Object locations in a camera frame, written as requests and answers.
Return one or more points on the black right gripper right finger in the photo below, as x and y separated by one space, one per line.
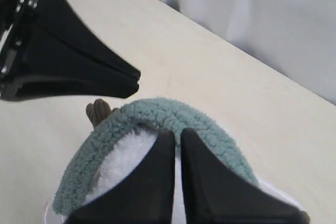
215 194

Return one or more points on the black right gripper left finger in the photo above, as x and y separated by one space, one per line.
144 196

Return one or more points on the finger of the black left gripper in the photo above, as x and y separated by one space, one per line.
29 87

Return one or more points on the green knitted scarf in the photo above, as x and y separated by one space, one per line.
159 113

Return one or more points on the white plush snowman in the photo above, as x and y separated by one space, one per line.
131 148

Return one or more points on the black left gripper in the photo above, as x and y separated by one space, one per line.
57 44

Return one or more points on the white backdrop curtain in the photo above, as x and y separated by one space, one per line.
294 37

